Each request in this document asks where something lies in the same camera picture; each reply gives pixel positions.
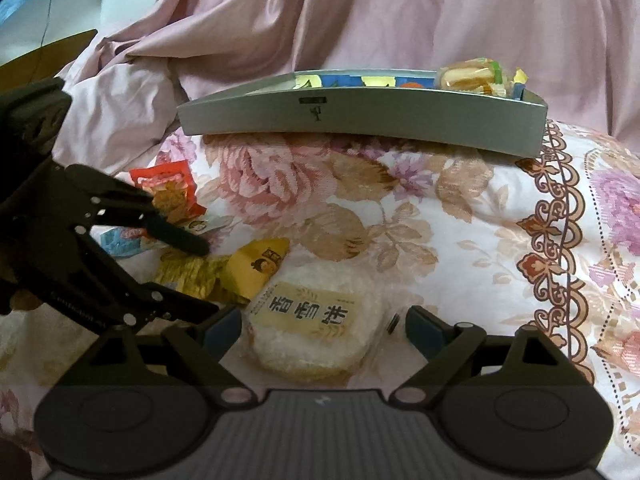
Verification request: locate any floral bedsheet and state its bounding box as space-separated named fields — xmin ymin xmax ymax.
xmin=0 ymin=117 xmax=640 ymax=480

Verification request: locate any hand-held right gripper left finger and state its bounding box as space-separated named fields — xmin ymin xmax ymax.
xmin=54 ymin=306 xmax=257 ymax=407

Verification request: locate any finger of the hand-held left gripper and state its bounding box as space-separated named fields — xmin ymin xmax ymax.
xmin=47 ymin=229 xmax=222 ymax=334
xmin=66 ymin=164 xmax=210 ymax=257

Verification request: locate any small white printed packet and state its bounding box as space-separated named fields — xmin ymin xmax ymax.
xmin=182 ymin=214 xmax=237 ymax=242

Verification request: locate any light blue snack packet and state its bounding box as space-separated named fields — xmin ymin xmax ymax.
xmin=98 ymin=226 xmax=161 ymax=260

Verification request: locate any red snack packet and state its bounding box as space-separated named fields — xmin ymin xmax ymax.
xmin=129 ymin=160 xmax=207 ymax=223

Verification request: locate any wooden headboard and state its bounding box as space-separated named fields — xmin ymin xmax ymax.
xmin=0 ymin=29 xmax=99 ymax=86

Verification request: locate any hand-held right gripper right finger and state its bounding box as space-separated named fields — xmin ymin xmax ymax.
xmin=394 ymin=304 xmax=597 ymax=407

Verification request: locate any yellow crumpled wrapper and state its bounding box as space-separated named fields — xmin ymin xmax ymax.
xmin=511 ymin=67 xmax=531 ymax=98

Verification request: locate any grey shallow box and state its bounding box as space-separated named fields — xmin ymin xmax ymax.
xmin=177 ymin=69 xmax=549 ymax=159

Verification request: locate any pink curtain cloth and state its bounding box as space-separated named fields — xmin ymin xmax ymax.
xmin=97 ymin=0 xmax=640 ymax=146

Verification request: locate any pink quilt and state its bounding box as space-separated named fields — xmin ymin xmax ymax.
xmin=51 ymin=52 xmax=201 ymax=177

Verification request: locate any thin dark cable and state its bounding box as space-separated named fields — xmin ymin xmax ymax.
xmin=39 ymin=0 xmax=57 ymax=48

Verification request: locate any clear wrapped pastry packet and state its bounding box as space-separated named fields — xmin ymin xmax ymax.
xmin=436 ymin=58 xmax=516 ymax=97

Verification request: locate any small orange-yellow snack packet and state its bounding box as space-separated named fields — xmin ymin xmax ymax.
xmin=221 ymin=237 xmax=292 ymax=307

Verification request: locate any round rice cracker packet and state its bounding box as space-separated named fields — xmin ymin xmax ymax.
xmin=239 ymin=261 xmax=407 ymax=387

